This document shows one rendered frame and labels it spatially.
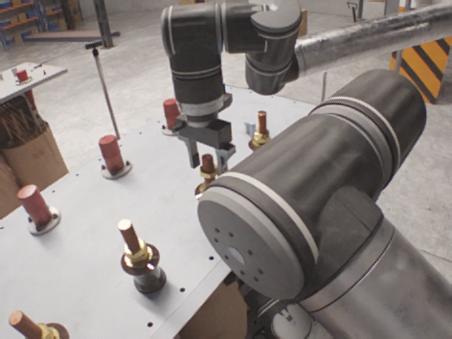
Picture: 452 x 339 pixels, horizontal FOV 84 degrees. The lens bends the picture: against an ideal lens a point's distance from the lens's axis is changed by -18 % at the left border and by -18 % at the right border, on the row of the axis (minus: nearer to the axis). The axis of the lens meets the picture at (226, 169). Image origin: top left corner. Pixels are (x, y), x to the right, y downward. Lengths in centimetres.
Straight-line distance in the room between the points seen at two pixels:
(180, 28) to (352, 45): 43
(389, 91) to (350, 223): 22
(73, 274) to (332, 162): 73
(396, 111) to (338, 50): 38
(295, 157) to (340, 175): 5
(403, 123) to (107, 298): 71
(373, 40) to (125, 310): 89
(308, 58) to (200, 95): 28
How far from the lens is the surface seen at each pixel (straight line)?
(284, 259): 25
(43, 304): 86
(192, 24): 57
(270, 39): 57
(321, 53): 75
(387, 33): 85
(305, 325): 83
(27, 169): 233
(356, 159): 32
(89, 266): 86
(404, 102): 45
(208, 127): 65
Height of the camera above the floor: 199
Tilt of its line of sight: 37 degrees down
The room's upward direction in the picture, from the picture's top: 5 degrees counter-clockwise
